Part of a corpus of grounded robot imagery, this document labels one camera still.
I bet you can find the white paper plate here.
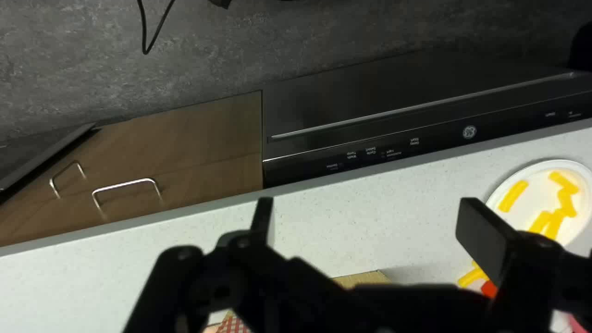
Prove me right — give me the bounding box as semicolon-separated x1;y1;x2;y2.
483;158;592;262

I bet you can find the black dishwasher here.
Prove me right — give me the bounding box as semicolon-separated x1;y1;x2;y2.
261;45;592;189

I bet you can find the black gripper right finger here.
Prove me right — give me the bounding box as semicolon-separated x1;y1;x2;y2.
455;197;592;333

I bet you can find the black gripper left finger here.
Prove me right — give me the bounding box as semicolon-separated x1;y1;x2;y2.
126;197;292;333

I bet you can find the thin black cable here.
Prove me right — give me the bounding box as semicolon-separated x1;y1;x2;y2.
135;0;178;56

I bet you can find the yellow toy fry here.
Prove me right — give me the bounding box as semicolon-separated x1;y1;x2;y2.
546;171;581;197
457;265;488;291
559;191;585;219
527;210;566;239
496;180;531;215

